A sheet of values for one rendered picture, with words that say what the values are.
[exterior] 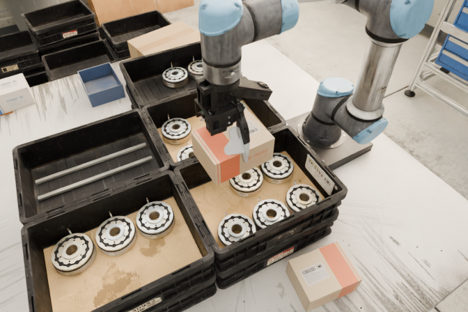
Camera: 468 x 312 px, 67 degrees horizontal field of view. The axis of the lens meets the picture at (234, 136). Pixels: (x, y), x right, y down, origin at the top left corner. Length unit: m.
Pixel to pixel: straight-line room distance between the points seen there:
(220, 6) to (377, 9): 0.46
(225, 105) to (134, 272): 0.50
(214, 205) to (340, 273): 0.39
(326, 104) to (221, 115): 0.60
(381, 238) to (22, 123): 1.44
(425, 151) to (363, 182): 1.31
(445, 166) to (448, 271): 1.39
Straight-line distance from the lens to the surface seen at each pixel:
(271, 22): 0.67
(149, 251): 1.01
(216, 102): 0.71
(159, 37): 1.74
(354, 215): 1.25
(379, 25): 0.96
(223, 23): 0.61
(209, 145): 0.81
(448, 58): 2.80
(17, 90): 1.75
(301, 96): 1.63
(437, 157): 2.62
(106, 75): 1.83
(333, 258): 1.07
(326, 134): 1.33
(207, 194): 1.08
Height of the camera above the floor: 1.71
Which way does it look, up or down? 46 degrees down
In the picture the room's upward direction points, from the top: straight up
